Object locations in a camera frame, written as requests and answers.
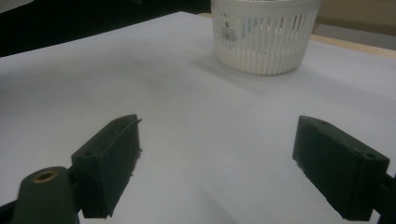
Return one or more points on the white slotted plastic basket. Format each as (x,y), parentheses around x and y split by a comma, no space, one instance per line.
(264,49)

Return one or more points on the light blue hairbrush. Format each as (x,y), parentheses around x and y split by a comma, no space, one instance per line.
(246,26)

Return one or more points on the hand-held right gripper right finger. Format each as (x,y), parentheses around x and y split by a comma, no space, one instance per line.
(336,168)

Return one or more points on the black curtain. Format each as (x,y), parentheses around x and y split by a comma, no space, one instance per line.
(77,21)

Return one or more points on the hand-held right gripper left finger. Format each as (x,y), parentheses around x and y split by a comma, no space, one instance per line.
(109,168)

